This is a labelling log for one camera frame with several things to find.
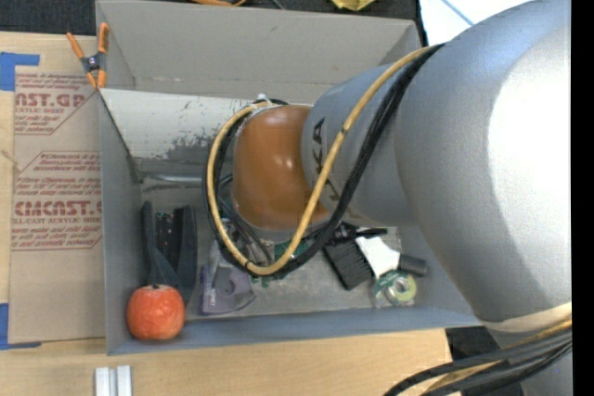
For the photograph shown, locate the grey metal bin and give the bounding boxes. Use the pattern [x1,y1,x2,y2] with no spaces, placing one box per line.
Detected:
[95,0,482,356]

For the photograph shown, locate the black v-shaped object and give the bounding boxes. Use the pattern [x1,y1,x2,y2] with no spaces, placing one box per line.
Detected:
[140,200,199,294]

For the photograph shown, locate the orange fruit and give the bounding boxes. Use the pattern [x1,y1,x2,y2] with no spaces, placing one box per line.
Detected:
[125,284,187,342]

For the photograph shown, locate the green tape roll in packet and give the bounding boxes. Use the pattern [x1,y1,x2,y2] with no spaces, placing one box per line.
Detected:
[369,270,419,309]

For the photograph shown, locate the small black cylinder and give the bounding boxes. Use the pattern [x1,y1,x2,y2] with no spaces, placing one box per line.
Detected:
[398,253,429,278]

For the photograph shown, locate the brown cardboard board red print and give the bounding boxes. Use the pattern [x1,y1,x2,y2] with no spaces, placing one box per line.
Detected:
[0,31,108,350]

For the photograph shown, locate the black cylinder on white bracket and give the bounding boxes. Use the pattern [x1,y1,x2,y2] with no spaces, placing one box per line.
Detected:
[323,224,401,292]

